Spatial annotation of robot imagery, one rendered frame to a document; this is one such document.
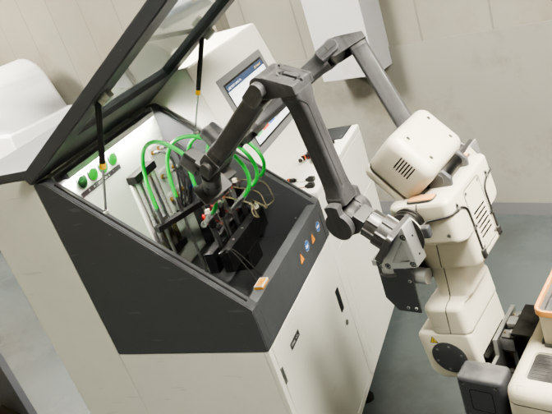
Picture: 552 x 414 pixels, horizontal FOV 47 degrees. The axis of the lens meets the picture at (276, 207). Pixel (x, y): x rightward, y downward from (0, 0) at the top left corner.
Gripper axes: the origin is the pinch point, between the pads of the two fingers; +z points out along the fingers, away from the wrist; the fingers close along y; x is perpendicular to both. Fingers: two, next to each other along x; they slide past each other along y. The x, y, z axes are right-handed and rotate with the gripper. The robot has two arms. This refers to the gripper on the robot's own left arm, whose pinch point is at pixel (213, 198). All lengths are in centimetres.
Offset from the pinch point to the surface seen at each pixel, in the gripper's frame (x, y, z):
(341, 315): 50, -19, 62
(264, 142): -22, -43, 52
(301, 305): 39.9, -2.8, 29.0
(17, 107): -257, 7, 274
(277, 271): 28.6, -1.2, 12.1
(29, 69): -282, -22, 276
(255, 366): 46, 24, 17
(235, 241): 7.8, -1.1, 28.9
